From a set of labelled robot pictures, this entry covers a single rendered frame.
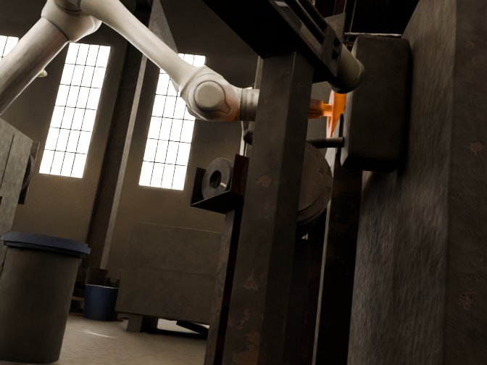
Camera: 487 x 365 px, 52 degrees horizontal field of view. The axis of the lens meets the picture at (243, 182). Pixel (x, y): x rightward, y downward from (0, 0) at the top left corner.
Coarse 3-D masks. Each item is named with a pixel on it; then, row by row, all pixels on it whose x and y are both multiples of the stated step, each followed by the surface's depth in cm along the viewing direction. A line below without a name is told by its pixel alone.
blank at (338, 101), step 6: (330, 96) 138; (336, 96) 130; (342, 96) 130; (330, 102) 137; (336, 102) 129; (342, 102) 129; (336, 108) 129; (342, 108) 129; (336, 114) 129; (330, 120) 133; (336, 120) 129; (330, 126) 132; (330, 132) 131
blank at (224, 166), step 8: (216, 160) 165; (224, 160) 161; (208, 168) 167; (216, 168) 164; (224, 168) 160; (232, 168) 159; (208, 176) 166; (216, 176) 166; (224, 176) 159; (208, 184) 165; (216, 184) 167; (224, 184) 158; (208, 192) 164; (216, 192) 160
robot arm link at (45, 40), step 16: (48, 0) 149; (48, 16) 147; (64, 16) 147; (80, 16) 148; (32, 32) 147; (48, 32) 147; (64, 32) 149; (80, 32) 153; (16, 48) 146; (32, 48) 146; (48, 48) 148; (0, 64) 145; (16, 64) 145; (32, 64) 147; (0, 80) 144; (16, 80) 146; (0, 96) 144; (16, 96) 149; (0, 112) 147
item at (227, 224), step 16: (240, 160) 147; (240, 176) 147; (192, 192) 167; (224, 192) 147; (240, 192) 146; (208, 208) 166; (224, 208) 164; (240, 208) 155; (224, 224) 157; (240, 224) 154; (224, 240) 155; (224, 256) 152; (224, 272) 150; (224, 288) 148; (224, 304) 147; (224, 320) 147; (208, 336) 149; (224, 336) 146; (208, 352) 147
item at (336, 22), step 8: (336, 16) 72; (344, 16) 71; (336, 24) 71; (344, 24) 70; (304, 32) 74; (336, 32) 70; (344, 32) 70; (312, 40) 73; (320, 48) 71; (336, 48) 69; (336, 64) 68; (336, 72) 68; (320, 80) 69
